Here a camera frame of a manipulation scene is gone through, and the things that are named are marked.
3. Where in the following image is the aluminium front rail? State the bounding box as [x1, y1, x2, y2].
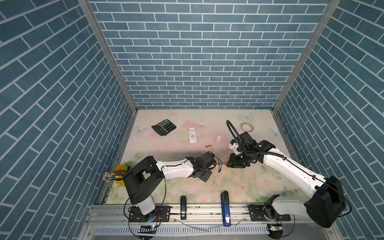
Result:
[79, 204, 342, 240]

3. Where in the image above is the small white remote control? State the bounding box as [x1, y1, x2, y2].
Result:
[188, 128, 198, 143]

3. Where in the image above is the aluminium corner post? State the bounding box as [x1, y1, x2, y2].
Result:
[272, 0, 341, 115]
[78, 0, 138, 114]

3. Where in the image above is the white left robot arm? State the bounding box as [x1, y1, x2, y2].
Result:
[122, 152, 222, 216]

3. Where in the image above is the black stapler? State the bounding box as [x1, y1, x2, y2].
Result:
[180, 196, 187, 220]

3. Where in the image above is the tape roll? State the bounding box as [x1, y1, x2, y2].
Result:
[241, 123, 254, 133]

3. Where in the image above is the aluminium corner post right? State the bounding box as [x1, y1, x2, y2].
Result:
[272, 0, 341, 115]

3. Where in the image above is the blue stapler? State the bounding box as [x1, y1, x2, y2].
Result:
[221, 191, 232, 227]

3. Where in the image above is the yellow pen cup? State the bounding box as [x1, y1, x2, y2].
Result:
[103, 163, 132, 187]

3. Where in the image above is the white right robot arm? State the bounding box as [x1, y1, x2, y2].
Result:
[227, 145, 347, 228]

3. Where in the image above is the black corrugated cable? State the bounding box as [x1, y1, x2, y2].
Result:
[225, 119, 286, 158]

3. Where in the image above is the aluminium corner post left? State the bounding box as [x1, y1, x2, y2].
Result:
[78, 0, 138, 114]

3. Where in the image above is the black desktop calculator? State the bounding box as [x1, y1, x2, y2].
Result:
[152, 119, 177, 136]

